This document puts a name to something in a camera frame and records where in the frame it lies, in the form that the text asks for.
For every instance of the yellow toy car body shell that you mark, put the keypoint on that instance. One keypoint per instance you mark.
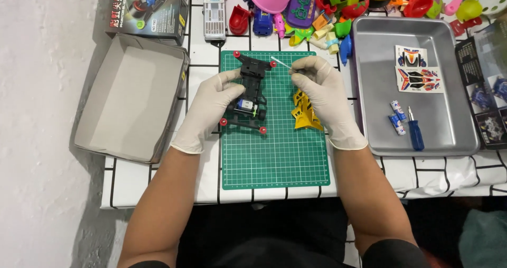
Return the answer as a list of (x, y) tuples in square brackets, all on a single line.
[(304, 113)]

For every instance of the black toy car chassis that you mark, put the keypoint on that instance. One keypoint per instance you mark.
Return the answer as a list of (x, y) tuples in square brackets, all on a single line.
[(253, 81)]

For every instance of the teal cloth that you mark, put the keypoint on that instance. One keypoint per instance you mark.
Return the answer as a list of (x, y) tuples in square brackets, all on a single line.
[(485, 240)]

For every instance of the person's right hand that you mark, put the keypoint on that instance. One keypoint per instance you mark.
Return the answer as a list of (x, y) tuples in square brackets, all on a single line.
[(328, 97)]

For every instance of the printed toy car box lid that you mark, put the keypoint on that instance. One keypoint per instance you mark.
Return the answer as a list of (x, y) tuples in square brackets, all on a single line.
[(146, 10)]

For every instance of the black printed instruction leaflet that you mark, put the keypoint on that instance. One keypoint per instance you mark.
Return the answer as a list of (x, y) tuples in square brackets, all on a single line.
[(485, 113)]

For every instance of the heap of colourful plastic toys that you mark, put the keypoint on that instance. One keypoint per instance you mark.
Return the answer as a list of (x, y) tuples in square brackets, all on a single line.
[(301, 10)]

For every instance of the small toy car sticker sheet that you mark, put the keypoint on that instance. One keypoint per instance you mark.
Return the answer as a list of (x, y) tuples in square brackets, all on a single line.
[(411, 56)]

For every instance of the metal tray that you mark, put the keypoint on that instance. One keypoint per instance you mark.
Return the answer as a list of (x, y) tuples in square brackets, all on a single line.
[(376, 101)]

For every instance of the person's black clothing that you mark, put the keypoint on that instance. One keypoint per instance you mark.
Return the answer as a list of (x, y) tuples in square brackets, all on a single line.
[(269, 236)]

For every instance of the white screwdriver bit case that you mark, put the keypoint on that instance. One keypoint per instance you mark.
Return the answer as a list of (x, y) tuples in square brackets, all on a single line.
[(214, 14)]

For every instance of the large toy car sticker sheet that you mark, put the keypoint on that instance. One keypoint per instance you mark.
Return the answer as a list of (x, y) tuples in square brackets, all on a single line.
[(419, 80)]

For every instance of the open grey cardboard box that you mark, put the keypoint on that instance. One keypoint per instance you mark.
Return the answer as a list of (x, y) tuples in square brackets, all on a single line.
[(130, 101)]

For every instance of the person's left hand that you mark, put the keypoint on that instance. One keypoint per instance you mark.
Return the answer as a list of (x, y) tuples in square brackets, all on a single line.
[(206, 109)]

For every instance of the white blue battery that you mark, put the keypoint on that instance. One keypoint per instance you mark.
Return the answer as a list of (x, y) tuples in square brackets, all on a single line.
[(399, 110), (397, 125)]

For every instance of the green cutting mat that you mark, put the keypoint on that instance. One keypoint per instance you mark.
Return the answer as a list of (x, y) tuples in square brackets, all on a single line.
[(273, 161)]

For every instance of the white black grid tablecloth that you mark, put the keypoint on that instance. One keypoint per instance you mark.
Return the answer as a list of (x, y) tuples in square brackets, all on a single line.
[(435, 173)]

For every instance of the clear plastic bag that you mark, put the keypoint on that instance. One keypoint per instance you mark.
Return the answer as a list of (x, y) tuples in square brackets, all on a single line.
[(493, 50)]

